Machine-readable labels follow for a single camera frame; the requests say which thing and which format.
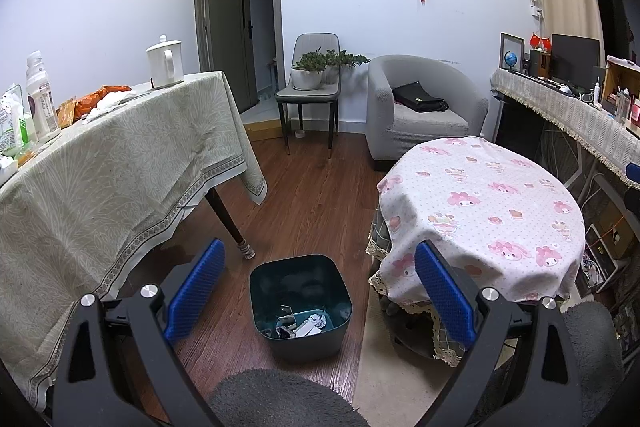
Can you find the white plastic bottle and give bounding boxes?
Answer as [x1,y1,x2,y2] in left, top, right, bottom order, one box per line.
[26,51,61,143]

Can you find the white security camera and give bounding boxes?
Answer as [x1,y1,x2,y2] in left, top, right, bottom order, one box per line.
[529,0,542,20]

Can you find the potted green plant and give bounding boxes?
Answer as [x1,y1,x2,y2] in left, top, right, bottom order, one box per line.
[291,48,370,91]

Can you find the grey armchair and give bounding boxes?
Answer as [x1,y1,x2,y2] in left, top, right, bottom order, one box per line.
[364,54,488,162]

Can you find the orange snack bag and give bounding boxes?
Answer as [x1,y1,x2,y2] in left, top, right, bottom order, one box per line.
[74,86,131,121]

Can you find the small blue globe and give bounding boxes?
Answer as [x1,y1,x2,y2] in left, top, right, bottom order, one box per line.
[503,51,518,72]

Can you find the grey dining chair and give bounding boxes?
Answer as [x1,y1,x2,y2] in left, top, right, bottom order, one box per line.
[276,32,341,158]

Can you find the white electric kettle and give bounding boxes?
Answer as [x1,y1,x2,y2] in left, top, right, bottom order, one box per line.
[145,35,184,89]

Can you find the black handbag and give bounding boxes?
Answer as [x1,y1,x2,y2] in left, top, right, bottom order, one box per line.
[393,81,449,113]

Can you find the grey door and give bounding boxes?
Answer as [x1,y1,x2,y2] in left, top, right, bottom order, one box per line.
[194,0,284,114]

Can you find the dark green trash bin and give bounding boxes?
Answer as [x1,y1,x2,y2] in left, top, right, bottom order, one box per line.
[248,254,352,364]

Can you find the beige patterned tablecloth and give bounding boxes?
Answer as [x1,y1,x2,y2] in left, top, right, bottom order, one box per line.
[1,72,267,410]

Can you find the pink patterned tablecloth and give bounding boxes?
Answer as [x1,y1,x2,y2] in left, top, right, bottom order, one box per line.
[365,135,586,368]

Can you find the beige fringed desk cloth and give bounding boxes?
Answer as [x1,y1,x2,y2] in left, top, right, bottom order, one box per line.
[490,68,639,188]

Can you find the framed picture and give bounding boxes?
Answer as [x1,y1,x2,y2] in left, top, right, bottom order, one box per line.
[499,32,525,72]

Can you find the black computer monitor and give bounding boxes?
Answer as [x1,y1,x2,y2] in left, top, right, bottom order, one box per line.
[550,34,600,91]

